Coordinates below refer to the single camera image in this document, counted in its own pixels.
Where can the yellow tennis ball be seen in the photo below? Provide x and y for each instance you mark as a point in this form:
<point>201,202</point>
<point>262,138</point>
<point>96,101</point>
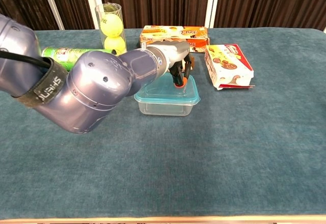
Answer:
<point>111,25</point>
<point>115,43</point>

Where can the clear tennis ball tube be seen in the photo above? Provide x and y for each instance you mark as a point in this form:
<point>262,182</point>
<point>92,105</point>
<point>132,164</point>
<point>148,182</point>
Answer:
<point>111,7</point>

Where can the teal tablecloth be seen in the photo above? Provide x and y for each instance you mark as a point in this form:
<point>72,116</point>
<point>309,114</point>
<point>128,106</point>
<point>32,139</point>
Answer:
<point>163,170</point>

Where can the green chips can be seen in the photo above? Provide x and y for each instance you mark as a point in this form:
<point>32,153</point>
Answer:
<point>66,56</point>

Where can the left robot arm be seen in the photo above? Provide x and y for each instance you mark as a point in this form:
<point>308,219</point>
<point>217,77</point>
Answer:
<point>102,81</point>

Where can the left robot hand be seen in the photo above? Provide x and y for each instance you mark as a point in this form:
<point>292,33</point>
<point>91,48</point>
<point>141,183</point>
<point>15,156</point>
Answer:
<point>175,53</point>

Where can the clear plastic food container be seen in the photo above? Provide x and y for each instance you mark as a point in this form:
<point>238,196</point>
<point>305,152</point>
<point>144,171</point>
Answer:
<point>165,110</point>

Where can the red white cookie box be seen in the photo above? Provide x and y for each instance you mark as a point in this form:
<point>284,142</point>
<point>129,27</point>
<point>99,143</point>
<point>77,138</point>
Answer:
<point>229,66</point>

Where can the dark brown pleated curtain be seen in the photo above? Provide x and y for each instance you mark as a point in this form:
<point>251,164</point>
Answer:
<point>158,2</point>

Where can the blue plastic container lid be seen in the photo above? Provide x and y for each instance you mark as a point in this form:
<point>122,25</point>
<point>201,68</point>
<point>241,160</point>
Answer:
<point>163,94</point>

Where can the long orange biscuit box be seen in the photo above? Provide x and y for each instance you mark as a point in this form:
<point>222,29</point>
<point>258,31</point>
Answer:
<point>158,34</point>

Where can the thin grey frame post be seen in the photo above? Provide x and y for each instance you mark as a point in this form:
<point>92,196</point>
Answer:
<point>52,5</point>

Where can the beige snack bar wrapper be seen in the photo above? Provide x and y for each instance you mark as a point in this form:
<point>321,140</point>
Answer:
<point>192,62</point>

